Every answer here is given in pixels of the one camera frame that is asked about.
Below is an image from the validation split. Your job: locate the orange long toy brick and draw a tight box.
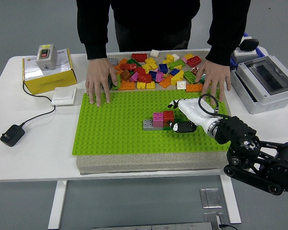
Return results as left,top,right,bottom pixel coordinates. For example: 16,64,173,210
118,81,136,91
186,83,204,93

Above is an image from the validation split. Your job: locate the black plug-in adapter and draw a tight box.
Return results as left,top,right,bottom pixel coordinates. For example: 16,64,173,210
239,38,260,52

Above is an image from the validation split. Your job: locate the yellow curved toy brick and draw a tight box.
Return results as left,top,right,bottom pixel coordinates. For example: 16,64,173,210
170,70,185,86

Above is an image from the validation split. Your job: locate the person's right hand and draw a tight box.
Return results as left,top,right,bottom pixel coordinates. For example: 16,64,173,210
85,58,119,107

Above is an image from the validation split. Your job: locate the metal floor plate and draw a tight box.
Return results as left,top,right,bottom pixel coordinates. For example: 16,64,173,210
203,212,228,230
200,188,223,209

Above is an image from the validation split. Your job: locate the grey-brown foam mat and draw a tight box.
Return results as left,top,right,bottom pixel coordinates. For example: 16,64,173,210
76,50,231,175

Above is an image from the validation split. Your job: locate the white table leg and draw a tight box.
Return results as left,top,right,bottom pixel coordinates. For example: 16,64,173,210
219,174,242,225
48,180,68,230

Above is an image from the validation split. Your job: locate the yellow cardboard box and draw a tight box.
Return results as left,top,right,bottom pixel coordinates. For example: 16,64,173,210
22,48,78,95

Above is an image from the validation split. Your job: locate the grey enclosure with clear lid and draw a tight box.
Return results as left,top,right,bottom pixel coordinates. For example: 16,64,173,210
229,55,288,115

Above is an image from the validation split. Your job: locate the white power strip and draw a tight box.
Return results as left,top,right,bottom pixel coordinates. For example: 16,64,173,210
231,46,260,64

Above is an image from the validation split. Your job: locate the white wall switch panel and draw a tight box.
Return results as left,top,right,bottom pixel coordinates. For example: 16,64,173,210
51,86,77,106

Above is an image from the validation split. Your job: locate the lime green toy brick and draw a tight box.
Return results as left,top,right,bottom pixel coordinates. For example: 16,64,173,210
111,74,122,91
183,70,198,84
168,59,185,70

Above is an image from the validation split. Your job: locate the pink square toy brick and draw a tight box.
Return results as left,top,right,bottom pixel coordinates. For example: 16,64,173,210
153,112,164,128

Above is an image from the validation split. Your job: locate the blue plastic bin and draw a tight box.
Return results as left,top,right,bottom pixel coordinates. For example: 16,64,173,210
230,33,266,70

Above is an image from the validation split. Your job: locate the thin black cable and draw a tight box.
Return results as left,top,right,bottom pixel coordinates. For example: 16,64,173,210
218,223,238,230

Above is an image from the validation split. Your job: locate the large red toy brick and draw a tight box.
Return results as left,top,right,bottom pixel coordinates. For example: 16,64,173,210
186,55,202,68

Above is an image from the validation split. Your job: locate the person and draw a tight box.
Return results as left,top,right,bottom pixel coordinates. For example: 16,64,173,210
76,0,252,107

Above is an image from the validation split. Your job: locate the green studded baseplate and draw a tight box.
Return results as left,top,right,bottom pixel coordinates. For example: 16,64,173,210
72,90,231,156

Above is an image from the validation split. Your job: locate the grey push-button switch box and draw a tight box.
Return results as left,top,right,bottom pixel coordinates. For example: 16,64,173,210
36,44,59,71

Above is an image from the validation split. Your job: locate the black looped wrist cable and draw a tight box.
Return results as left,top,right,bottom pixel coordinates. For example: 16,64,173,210
198,93,232,119

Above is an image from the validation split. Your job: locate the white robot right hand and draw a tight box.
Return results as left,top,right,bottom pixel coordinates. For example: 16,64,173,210
167,97,219,138

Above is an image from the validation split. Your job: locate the black power adapter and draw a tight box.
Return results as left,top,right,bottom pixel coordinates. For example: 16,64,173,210
0,124,26,147

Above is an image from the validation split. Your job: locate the black adapter cord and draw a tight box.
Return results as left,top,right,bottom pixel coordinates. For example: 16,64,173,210
21,80,56,127

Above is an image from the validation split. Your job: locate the dark green long toy brick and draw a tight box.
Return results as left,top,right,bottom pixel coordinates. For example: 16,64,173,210
162,117,183,131

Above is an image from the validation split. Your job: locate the red square toy brick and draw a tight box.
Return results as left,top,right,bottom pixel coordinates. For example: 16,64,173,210
163,110,175,124

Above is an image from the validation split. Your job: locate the person's left hand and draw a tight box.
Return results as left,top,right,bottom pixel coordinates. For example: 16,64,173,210
195,59,232,105

